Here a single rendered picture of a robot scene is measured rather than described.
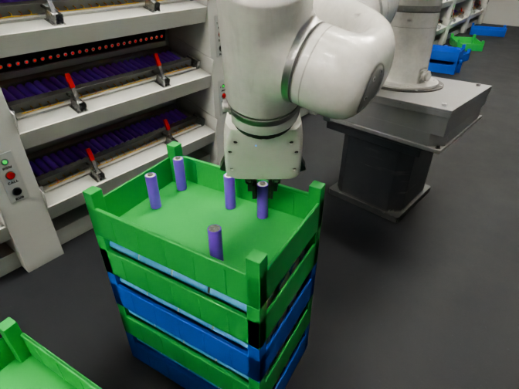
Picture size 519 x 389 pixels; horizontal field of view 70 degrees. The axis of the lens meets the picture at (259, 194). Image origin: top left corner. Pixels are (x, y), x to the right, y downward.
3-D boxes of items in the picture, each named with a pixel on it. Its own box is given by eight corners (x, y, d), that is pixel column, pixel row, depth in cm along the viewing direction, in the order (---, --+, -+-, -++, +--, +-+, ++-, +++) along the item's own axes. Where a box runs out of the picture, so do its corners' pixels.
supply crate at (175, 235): (321, 224, 61) (326, 182, 56) (259, 312, 46) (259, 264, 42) (178, 177, 73) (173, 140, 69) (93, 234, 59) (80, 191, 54)
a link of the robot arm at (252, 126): (219, 120, 39) (222, 139, 42) (303, 120, 39) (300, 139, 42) (223, 67, 44) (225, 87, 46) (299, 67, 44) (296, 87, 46)
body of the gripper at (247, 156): (217, 130, 41) (225, 186, 51) (310, 131, 41) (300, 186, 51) (221, 83, 45) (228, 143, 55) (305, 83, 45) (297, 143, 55)
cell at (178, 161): (188, 187, 69) (184, 156, 66) (182, 191, 68) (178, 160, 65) (181, 184, 70) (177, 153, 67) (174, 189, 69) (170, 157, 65)
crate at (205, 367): (310, 320, 74) (313, 292, 69) (259, 412, 59) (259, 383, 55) (191, 266, 86) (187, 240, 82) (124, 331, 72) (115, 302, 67)
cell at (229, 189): (238, 205, 65) (236, 173, 61) (232, 211, 63) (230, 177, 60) (228, 202, 65) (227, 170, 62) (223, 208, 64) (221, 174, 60)
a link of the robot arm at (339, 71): (411, 72, 55) (342, 149, 33) (316, 35, 60) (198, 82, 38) (442, 6, 50) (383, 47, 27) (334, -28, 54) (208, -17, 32)
